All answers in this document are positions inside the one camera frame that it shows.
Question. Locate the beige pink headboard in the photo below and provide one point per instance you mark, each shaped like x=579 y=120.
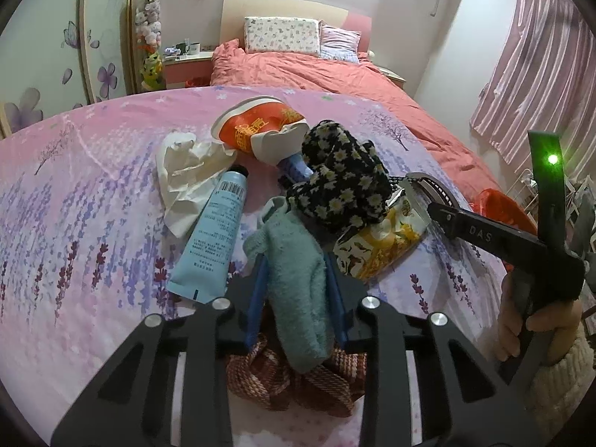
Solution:
x=279 y=7

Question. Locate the red white woven cloth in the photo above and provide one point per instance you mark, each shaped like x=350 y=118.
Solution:
x=326 y=391

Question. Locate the column of plush toys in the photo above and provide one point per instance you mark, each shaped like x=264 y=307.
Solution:
x=149 y=32

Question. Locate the pink white nightstand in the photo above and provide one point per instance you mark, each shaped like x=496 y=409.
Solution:
x=186 y=67

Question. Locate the black floral cloth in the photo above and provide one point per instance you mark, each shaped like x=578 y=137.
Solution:
x=344 y=181

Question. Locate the yellow snack packet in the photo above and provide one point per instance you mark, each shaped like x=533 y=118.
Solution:
x=377 y=247

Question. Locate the white floral wardrobe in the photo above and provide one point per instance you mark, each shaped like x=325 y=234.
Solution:
x=56 y=46

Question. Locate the orange white paper cup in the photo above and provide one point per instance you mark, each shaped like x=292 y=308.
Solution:
x=251 y=125

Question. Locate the white floral pillow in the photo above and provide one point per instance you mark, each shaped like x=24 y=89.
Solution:
x=281 y=35

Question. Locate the white tissue paper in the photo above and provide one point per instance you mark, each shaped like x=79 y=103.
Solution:
x=186 y=167

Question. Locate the beige nightstand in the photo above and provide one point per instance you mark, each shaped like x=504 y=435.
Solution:
x=391 y=74

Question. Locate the person's right hand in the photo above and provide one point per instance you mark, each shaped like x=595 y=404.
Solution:
x=556 y=326

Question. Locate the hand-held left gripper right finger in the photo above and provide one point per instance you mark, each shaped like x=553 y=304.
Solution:
x=337 y=298

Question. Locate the pink lavender print bedsheet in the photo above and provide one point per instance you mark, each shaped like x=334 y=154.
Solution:
x=93 y=195

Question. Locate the pink striped pillow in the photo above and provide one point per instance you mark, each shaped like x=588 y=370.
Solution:
x=340 y=42

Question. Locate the coral duvet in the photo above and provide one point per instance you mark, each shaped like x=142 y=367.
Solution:
x=335 y=74

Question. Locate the teal fuzzy sock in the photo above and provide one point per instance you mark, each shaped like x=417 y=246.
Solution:
x=298 y=288

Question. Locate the orange trash bin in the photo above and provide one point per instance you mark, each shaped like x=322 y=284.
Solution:
x=500 y=205

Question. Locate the light blue cream tube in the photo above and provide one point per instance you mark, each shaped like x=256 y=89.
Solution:
x=209 y=233

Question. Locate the person's right forearm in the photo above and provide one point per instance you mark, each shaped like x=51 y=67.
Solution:
x=565 y=382

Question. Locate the pink curtain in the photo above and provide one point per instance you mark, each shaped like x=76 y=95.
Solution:
x=535 y=65

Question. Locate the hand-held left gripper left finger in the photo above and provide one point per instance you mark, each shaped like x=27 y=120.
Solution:
x=256 y=302

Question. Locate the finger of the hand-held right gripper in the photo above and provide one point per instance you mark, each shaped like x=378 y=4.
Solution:
x=430 y=191

